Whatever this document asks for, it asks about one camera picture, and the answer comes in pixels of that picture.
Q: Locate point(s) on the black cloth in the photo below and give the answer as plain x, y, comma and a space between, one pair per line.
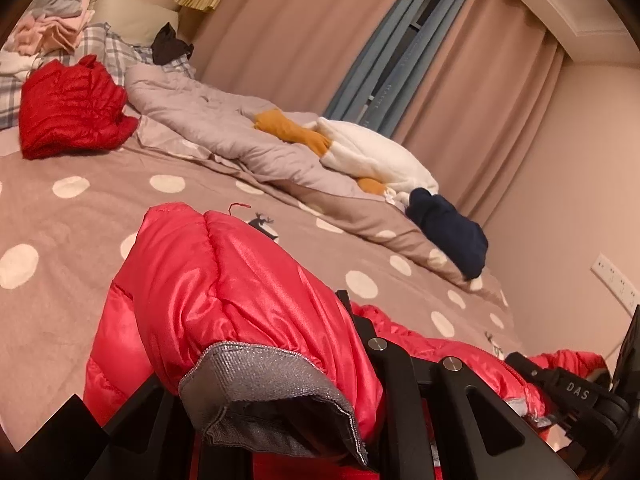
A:
170, 45

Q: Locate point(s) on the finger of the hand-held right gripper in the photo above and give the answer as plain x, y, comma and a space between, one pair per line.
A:
575, 392

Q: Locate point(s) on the white plush goose toy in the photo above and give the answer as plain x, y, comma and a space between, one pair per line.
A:
380, 157

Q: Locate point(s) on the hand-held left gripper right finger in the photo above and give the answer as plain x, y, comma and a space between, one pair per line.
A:
400, 390

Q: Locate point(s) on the white wall socket strip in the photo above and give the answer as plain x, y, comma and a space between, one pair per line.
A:
617, 280

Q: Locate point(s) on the grey duvet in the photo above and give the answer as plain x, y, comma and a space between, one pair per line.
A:
200, 110

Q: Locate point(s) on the folded red down jacket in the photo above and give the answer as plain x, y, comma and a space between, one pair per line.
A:
70, 105

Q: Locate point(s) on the blue curtain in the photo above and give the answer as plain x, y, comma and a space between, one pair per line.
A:
400, 35

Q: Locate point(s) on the beige pillow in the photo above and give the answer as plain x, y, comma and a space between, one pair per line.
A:
135, 20

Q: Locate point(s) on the plaid pillow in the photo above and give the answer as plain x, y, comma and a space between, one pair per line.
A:
107, 42

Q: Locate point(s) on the navy blue garment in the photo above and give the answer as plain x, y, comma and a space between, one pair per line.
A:
450, 230

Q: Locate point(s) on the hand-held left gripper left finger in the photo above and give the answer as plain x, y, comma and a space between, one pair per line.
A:
150, 440

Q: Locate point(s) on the wide pink curtain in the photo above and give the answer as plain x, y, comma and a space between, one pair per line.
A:
290, 25

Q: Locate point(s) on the red hooded down jacket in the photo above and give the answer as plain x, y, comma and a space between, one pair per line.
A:
225, 285

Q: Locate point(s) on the pile of pink clothes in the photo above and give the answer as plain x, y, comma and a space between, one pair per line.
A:
45, 30

